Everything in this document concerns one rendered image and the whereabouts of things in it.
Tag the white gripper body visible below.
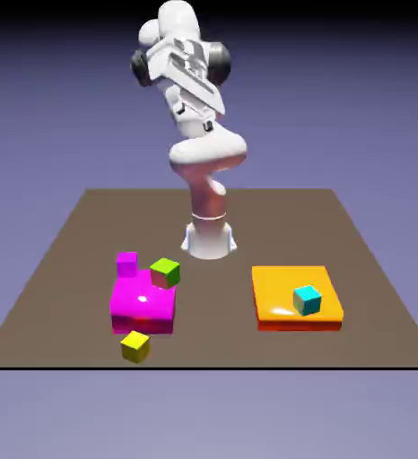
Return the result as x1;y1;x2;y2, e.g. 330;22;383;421
145;43;227;117

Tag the small green cube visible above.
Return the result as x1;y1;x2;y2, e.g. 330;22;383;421
149;256;181;290

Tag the small purple cube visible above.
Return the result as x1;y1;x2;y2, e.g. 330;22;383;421
116;251;139;279

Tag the small cyan cube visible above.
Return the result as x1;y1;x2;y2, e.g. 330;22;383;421
292;284;323;317

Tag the small yellow cube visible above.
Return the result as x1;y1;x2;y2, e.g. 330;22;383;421
119;330;152;365

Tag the large magenta box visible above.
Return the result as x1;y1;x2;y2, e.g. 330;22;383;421
109;267;177;335

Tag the large orange box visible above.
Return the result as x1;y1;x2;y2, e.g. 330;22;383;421
250;264;345;333

